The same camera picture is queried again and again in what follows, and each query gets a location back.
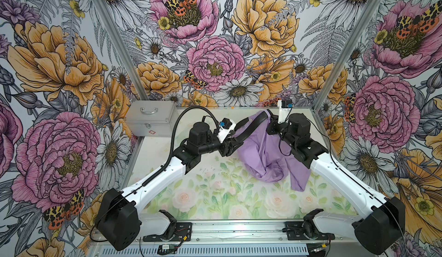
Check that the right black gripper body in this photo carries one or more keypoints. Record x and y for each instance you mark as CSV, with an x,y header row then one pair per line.
x,y
280,130

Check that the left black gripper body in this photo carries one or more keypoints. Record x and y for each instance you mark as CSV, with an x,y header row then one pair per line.
x,y
213,144

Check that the black leather belt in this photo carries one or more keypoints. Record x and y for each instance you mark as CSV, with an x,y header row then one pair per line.
x,y
248,126

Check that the purple trousers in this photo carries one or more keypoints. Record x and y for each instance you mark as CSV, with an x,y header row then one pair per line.
x,y
268,159

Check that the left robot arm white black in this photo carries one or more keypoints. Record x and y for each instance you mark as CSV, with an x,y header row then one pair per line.
x,y
119,219

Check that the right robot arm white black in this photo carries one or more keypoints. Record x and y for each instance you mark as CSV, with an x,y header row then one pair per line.
x,y
379,222

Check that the silver metal case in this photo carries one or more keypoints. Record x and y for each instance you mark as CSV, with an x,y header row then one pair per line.
x,y
146,118

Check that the small green circuit board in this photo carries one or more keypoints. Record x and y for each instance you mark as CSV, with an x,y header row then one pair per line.
x,y
166,249

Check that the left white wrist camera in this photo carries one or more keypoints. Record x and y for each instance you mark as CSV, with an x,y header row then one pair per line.
x,y
226,126

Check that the right aluminium corner post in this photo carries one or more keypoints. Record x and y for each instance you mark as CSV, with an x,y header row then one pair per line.
x,y
360,25

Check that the aluminium corner post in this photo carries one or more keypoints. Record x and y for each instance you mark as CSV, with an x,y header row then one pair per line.
x,y
360,25
114,34

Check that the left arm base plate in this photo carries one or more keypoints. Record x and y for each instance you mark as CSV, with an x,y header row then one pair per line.
x,y
178,232

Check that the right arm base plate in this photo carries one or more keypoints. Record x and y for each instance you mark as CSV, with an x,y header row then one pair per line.
x,y
302,230

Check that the aluminium front rail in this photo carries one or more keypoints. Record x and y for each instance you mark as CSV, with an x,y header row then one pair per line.
x,y
239,238

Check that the left aluminium corner post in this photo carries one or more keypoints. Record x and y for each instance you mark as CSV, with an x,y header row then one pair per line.
x,y
114,34

